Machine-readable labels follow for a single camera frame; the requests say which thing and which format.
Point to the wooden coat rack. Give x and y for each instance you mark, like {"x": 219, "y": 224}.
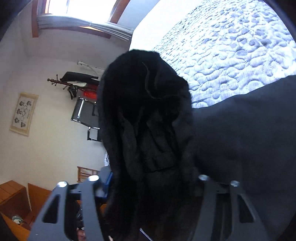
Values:
{"x": 54, "y": 81}

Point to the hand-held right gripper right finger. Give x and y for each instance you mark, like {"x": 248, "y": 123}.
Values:
{"x": 208, "y": 192}

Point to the black hanging garment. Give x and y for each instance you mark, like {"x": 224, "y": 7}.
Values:
{"x": 76, "y": 76}

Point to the wooden framed window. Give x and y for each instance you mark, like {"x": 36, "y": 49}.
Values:
{"x": 76, "y": 9}

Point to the small wooden rack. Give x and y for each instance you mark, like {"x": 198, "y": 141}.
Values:
{"x": 87, "y": 173}

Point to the red bag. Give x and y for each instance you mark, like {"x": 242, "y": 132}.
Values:
{"x": 90, "y": 94}

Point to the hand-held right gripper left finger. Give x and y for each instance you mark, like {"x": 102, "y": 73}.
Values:
{"x": 106, "y": 180}

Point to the black folding chair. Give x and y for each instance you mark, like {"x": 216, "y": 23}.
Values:
{"x": 85, "y": 112}

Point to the wooden cabinet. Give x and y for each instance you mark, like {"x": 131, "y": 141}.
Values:
{"x": 13, "y": 197}

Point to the white curtain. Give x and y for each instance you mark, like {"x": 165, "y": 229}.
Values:
{"x": 104, "y": 27}

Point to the black quilted pants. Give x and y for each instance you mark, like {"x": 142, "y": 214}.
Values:
{"x": 148, "y": 129}

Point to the bed with quilted cover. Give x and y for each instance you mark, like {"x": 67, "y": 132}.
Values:
{"x": 231, "y": 58}

